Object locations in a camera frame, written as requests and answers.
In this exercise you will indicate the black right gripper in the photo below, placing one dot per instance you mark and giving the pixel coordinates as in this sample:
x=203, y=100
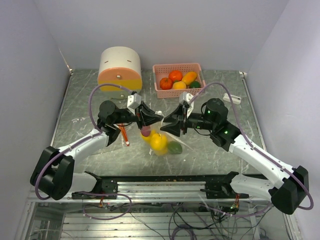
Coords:
x=176, y=116

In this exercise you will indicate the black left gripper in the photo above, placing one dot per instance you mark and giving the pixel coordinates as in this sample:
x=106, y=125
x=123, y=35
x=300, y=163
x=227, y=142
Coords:
x=148, y=116

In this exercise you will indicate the clear white-slider zip bag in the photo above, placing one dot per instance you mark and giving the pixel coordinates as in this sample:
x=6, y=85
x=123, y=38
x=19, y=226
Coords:
x=170, y=137

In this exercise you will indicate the fake green orange mango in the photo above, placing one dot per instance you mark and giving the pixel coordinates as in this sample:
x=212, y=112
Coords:
x=174, y=148

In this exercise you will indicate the fake yellow lemon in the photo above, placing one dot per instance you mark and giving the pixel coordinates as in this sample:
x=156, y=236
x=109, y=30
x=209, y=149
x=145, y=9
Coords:
x=158, y=142

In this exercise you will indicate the clear red-zip bag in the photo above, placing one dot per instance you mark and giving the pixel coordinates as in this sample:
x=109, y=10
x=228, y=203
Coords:
x=103, y=136

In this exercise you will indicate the fake red orange tomato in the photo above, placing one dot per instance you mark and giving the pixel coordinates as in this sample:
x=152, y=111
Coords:
x=166, y=83

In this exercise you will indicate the fake yellow peach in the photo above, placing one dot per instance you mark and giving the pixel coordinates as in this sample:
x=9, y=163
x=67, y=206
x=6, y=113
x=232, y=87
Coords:
x=179, y=85

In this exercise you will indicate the fake dark green avocado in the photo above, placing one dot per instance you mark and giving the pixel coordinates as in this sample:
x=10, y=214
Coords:
x=195, y=85

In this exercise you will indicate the fake yellow orange mango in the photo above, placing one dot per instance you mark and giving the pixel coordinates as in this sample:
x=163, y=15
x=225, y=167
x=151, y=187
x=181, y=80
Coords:
x=190, y=77

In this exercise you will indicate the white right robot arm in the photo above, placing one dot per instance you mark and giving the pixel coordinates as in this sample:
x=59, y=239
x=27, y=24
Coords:
x=285, y=186

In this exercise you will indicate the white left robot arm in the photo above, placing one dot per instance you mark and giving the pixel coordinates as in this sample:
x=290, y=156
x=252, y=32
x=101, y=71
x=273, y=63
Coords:
x=54, y=176

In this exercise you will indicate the fake yellow bell pepper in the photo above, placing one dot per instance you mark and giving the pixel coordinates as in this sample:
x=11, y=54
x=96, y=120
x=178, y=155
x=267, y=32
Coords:
x=148, y=138

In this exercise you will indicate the pink perforated plastic basket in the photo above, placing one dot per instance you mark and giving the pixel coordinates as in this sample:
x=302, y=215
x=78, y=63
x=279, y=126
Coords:
x=162, y=70

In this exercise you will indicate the round pastel mini drawer cabinet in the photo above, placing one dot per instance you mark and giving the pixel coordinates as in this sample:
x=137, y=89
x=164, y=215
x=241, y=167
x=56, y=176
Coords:
x=120, y=65

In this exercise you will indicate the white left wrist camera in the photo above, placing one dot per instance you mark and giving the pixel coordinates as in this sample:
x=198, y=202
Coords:
x=133, y=102

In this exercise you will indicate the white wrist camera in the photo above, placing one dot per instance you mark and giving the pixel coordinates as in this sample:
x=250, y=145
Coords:
x=133, y=102
x=185, y=99

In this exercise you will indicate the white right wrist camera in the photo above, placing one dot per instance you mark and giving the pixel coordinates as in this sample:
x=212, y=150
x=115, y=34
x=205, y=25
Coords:
x=185, y=99

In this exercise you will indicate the aluminium rail frame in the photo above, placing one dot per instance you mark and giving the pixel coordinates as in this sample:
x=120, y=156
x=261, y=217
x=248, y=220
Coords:
x=158, y=208

